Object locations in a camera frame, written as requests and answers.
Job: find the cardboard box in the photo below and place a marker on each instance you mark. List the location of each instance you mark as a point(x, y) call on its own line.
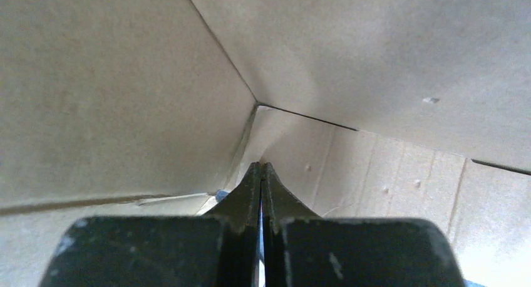
point(365, 108)

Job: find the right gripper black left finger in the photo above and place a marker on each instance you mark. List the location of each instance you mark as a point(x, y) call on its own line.
point(218, 248)

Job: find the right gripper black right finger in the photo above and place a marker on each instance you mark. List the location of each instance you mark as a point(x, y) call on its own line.
point(304, 249)

